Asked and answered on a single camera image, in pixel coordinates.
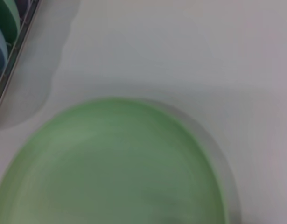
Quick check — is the light green plate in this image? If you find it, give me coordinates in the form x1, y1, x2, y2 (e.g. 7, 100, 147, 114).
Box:
0, 97, 230, 224

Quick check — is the clear acrylic plate rack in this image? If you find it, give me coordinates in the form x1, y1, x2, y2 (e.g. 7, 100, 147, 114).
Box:
0, 0, 45, 124

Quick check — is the dark green plate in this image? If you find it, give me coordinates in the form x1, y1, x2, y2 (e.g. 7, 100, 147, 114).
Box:
0, 0, 21, 45

